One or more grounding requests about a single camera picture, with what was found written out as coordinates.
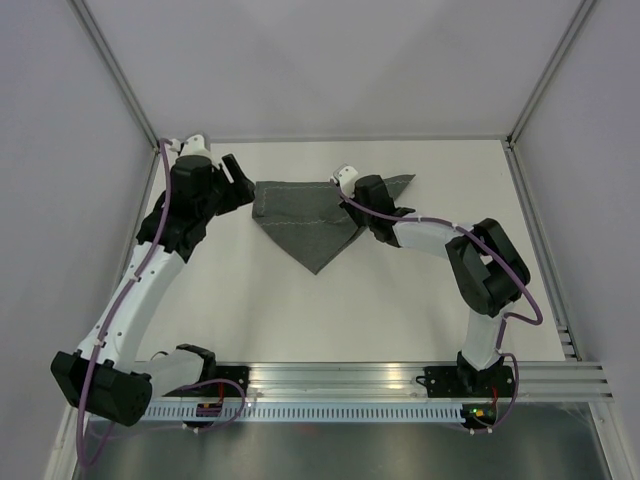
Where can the grey cloth napkin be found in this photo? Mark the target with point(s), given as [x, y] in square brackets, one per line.
[311, 223]

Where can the left aluminium frame post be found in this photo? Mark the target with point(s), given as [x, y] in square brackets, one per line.
[101, 46]

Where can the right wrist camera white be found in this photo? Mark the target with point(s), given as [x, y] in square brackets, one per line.
[345, 178]

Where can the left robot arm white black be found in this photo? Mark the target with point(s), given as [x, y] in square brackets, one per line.
[102, 376]

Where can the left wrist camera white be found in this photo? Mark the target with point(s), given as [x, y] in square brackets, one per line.
[196, 145]

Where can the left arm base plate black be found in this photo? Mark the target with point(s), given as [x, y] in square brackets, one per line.
[238, 374]

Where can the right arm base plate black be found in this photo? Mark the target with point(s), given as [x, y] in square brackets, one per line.
[445, 385]

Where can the aluminium frame post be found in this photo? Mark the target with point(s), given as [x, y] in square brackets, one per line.
[101, 46]
[568, 39]

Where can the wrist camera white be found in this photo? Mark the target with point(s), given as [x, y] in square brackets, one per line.
[345, 178]
[196, 145]

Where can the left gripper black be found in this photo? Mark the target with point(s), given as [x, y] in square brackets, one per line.
[242, 190]

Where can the right aluminium frame post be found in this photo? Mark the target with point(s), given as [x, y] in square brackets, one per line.
[568, 39]

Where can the white slotted cable duct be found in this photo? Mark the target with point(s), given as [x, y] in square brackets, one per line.
[307, 412]

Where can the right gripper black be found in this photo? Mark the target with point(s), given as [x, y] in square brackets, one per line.
[349, 208]

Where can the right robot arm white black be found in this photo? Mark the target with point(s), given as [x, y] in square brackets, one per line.
[489, 272]

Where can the aluminium rail front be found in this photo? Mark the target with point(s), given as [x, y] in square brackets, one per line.
[540, 381]

